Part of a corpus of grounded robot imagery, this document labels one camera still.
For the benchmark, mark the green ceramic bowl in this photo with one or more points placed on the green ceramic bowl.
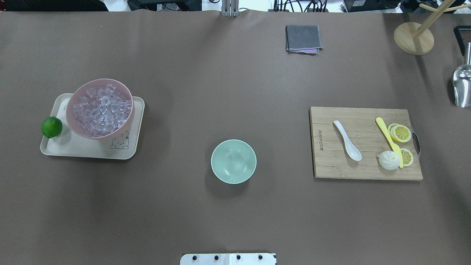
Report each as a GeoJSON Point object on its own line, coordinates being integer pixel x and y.
{"type": "Point", "coordinates": [233, 161]}

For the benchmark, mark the white ceramic spoon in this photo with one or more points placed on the white ceramic spoon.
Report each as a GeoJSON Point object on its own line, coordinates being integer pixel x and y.
{"type": "Point", "coordinates": [350, 148]}

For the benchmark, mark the pink bowl of ice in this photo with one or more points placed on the pink bowl of ice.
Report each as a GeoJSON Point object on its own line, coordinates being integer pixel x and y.
{"type": "Point", "coordinates": [100, 109]}

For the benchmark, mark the steel ice scoop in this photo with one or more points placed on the steel ice scoop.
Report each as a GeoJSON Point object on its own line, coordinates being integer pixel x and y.
{"type": "Point", "coordinates": [462, 81]}

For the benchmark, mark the bamboo cutting board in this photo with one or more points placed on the bamboo cutting board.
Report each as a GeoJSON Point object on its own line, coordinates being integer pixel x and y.
{"type": "Point", "coordinates": [333, 162]}

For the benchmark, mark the grey folded cloth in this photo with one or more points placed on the grey folded cloth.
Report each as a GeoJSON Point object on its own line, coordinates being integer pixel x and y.
{"type": "Point", "coordinates": [303, 39]}

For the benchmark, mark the yellow plastic knife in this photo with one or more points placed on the yellow plastic knife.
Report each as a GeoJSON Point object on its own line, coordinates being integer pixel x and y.
{"type": "Point", "coordinates": [395, 148]}

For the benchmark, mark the upper lemon slice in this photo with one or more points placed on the upper lemon slice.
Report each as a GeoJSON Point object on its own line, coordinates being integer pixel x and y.
{"type": "Point", "coordinates": [399, 133]}

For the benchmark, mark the lemon slice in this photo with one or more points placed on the lemon slice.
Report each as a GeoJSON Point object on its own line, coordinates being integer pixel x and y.
{"type": "Point", "coordinates": [399, 133]}
{"type": "Point", "coordinates": [407, 157]}

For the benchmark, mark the beige rabbit tray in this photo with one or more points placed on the beige rabbit tray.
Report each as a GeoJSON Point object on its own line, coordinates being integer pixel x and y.
{"type": "Point", "coordinates": [122, 146]}

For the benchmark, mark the lower lemon slice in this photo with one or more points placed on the lower lemon slice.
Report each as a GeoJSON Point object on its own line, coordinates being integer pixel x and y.
{"type": "Point", "coordinates": [407, 157]}

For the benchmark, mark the green lime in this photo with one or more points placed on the green lime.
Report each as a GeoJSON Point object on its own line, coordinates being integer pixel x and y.
{"type": "Point", "coordinates": [51, 127]}

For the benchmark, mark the wooden cup tree stand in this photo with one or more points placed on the wooden cup tree stand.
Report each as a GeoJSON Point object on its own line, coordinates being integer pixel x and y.
{"type": "Point", "coordinates": [417, 39]}

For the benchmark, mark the aluminium frame post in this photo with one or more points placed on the aluminium frame post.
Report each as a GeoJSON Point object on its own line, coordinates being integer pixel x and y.
{"type": "Point", "coordinates": [230, 8]}

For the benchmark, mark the white camera pedestal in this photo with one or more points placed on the white camera pedestal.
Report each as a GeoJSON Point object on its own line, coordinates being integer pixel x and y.
{"type": "Point", "coordinates": [229, 259]}

